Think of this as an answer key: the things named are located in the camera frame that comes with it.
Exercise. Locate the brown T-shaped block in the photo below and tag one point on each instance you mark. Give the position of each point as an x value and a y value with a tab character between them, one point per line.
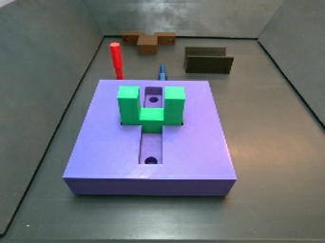
145	42

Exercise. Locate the green U-shaped block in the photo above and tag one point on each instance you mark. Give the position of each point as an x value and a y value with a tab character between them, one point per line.
161	107

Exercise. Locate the blue peg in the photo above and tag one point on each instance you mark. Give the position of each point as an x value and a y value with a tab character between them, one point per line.
161	73

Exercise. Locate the purple base block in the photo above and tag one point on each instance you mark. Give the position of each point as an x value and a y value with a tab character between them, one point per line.
116	161

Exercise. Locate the red cylinder peg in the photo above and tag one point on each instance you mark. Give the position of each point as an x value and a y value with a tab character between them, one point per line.
116	59

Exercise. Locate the black angle bracket fixture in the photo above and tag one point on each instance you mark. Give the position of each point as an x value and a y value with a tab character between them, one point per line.
207	60

